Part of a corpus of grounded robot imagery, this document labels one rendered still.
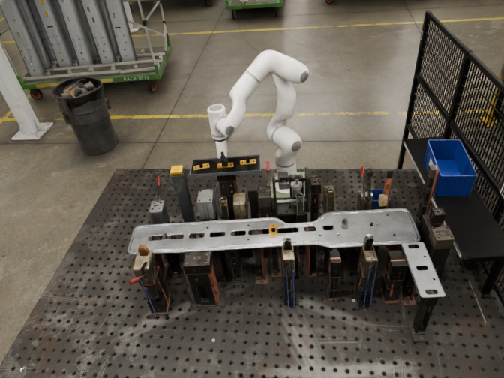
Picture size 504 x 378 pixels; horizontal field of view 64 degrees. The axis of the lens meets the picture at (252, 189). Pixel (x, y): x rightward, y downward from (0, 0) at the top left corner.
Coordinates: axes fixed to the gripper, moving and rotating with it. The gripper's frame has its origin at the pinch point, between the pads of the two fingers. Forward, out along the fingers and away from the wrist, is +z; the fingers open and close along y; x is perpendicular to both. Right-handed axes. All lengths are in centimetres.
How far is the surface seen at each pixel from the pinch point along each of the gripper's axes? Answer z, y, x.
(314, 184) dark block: 6.7, 17.0, 44.0
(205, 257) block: 16, 50, -11
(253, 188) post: 8.8, 13.3, 13.4
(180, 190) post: 14.9, 2.0, -26.0
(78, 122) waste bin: 76, -196, -160
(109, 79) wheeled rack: 93, -332, -163
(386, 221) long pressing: 19, 36, 75
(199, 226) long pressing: 18.7, 26.4, -14.9
